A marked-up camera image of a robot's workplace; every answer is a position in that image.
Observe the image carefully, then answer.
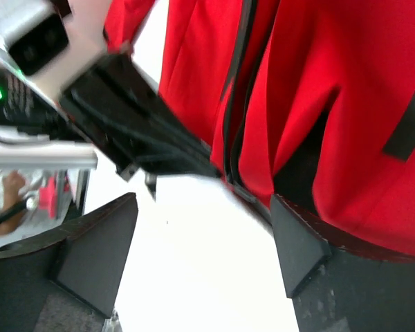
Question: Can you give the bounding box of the red hooded jacket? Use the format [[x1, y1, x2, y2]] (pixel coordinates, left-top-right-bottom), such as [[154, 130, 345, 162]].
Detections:
[[103, 0, 415, 259]]

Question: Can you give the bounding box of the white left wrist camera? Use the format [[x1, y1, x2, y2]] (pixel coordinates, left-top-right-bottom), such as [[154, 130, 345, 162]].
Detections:
[[0, 1, 105, 104]]

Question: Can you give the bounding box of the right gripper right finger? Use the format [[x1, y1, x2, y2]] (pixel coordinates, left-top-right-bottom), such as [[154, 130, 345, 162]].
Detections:
[[270, 195, 415, 331]]

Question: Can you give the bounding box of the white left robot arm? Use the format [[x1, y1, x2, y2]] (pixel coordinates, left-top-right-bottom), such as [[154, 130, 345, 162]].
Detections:
[[0, 53, 220, 180]]

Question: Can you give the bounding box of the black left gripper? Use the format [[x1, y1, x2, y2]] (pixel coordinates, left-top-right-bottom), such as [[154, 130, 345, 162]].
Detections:
[[59, 54, 221, 180]]

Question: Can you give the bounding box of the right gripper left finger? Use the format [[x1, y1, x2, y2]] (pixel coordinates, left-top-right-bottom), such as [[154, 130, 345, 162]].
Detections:
[[0, 193, 138, 331]]

